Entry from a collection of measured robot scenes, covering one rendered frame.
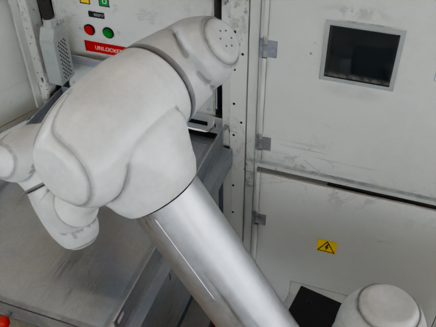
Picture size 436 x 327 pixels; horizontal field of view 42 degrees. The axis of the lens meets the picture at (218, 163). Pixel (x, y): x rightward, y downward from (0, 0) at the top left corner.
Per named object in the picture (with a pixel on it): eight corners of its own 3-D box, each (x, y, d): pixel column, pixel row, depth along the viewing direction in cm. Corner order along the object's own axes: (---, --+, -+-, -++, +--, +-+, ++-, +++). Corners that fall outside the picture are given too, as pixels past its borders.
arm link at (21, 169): (16, 130, 130) (46, 180, 132) (-31, 152, 116) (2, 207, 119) (49, 111, 126) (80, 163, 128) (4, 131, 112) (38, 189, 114)
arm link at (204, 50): (146, 29, 90) (91, 71, 82) (221, -22, 77) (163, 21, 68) (194, 96, 94) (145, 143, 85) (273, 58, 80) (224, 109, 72)
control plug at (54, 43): (63, 86, 166) (50, 32, 154) (48, 84, 167) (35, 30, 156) (76, 72, 171) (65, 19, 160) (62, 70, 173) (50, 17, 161)
